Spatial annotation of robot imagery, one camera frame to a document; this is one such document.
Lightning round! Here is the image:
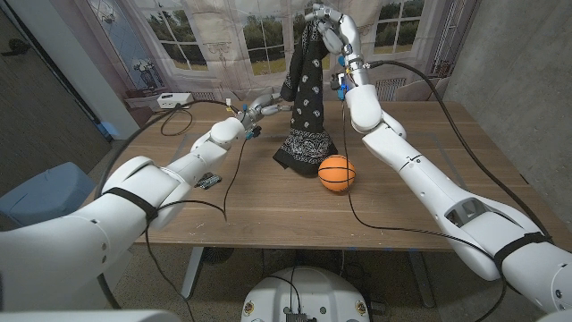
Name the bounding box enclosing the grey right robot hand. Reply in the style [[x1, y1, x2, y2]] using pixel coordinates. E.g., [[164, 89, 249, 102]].
[[305, 3, 372, 89]]

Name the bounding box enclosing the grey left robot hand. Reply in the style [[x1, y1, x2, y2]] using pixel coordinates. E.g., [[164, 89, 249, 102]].
[[239, 92, 294, 131]]

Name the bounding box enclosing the black paisley bandana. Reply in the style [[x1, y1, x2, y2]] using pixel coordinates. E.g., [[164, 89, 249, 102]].
[[273, 20, 340, 177]]

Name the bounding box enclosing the printed window backdrop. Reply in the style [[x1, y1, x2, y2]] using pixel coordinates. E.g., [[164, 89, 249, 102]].
[[73, 0, 482, 103]]

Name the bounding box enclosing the white power box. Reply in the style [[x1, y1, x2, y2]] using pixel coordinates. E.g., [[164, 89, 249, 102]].
[[156, 92, 195, 110]]

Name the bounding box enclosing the orange mini basketball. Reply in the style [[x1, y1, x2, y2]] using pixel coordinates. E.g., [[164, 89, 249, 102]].
[[317, 154, 357, 193]]

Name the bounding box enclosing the grey table leg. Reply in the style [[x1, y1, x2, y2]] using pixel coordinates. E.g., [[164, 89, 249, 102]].
[[181, 246, 205, 301], [406, 250, 437, 309]]

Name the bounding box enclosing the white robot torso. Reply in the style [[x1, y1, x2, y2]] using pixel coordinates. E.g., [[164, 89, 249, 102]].
[[240, 266, 371, 322]]

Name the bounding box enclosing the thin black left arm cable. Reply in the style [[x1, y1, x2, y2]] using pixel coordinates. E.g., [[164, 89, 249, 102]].
[[142, 133, 249, 322]]

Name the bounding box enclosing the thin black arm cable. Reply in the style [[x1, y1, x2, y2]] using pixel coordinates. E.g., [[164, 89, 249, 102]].
[[340, 97, 509, 322], [142, 133, 249, 322]]

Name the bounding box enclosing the thin black power box cable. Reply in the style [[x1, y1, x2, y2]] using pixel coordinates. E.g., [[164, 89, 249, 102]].
[[159, 106, 194, 138]]

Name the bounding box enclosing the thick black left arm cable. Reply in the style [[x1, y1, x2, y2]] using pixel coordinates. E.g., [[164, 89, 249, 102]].
[[93, 98, 240, 309]]

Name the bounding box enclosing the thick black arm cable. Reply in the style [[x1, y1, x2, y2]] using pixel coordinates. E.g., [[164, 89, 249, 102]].
[[368, 60, 555, 245], [93, 98, 240, 309]]

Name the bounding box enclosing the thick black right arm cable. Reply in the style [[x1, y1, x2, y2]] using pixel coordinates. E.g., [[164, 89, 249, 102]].
[[368, 60, 555, 245]]

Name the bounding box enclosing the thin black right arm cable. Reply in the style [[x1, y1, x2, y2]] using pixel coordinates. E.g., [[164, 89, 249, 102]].
[[340, 97, 509, 322]]

